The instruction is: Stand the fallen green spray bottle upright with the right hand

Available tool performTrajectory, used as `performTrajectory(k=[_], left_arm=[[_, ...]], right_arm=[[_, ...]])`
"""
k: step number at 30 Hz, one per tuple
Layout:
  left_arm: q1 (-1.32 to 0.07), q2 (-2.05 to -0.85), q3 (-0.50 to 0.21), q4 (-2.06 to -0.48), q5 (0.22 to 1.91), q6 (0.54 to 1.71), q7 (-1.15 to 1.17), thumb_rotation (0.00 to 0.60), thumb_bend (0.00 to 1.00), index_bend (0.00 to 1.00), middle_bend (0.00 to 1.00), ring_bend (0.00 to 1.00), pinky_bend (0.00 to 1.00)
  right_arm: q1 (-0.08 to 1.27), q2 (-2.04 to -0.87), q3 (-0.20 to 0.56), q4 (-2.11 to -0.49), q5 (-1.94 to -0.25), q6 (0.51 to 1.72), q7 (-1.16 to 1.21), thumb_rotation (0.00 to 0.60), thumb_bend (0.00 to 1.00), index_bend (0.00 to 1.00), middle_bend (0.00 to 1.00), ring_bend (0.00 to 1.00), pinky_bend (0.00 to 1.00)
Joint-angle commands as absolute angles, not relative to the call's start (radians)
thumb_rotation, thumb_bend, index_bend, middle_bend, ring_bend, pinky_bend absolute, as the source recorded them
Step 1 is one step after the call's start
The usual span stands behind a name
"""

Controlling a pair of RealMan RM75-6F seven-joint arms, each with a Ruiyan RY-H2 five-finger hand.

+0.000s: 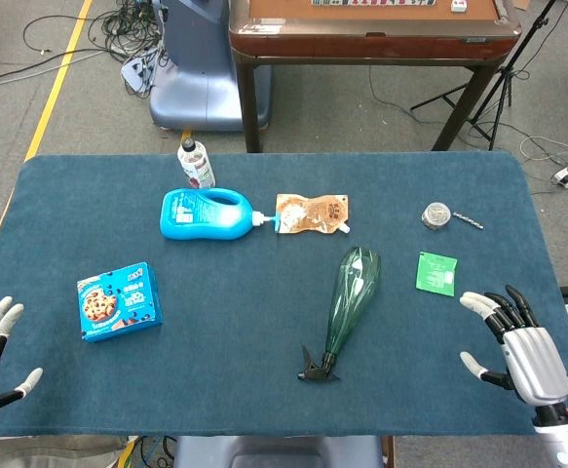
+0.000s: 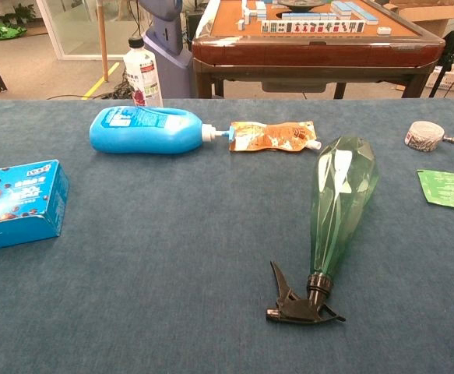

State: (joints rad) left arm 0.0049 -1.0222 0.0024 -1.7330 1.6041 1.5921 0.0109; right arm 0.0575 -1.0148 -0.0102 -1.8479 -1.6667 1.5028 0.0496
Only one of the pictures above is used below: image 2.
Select green spray bottle black trigger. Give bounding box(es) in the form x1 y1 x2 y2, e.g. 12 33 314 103
266 136 379 324

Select blue detergent bottle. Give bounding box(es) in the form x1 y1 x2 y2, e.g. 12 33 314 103
89 106 237 155

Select white drink bottle black cap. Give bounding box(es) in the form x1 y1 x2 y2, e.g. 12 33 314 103
123 36 164 108

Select orange spouted refill pouch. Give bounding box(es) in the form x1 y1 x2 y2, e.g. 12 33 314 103
228 120 323 153

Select brown mahjong table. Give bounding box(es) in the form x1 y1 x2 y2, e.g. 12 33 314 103
191 0 446 99

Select row of mahjong tiles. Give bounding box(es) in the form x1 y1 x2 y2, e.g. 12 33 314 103
260 19 367 34

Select wooden pole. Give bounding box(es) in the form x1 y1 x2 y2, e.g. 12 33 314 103
95 0 110 83

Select white patterned tape roll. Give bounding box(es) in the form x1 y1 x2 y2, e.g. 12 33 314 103
404 120 445 153

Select blue cookie box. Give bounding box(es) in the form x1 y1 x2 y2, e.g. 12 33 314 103
0 159 70 253

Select green foil sachet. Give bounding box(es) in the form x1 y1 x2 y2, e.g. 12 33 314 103
417 169 454 213

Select black tripod leg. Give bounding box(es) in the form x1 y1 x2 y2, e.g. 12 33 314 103
428 0 454 99

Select cardboard box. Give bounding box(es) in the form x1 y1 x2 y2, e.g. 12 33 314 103
382 0 454 39

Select green bag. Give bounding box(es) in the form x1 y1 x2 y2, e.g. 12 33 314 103
0 22 26 43

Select purple robot base pedestal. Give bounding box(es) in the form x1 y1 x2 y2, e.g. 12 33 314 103
137 0 194 100

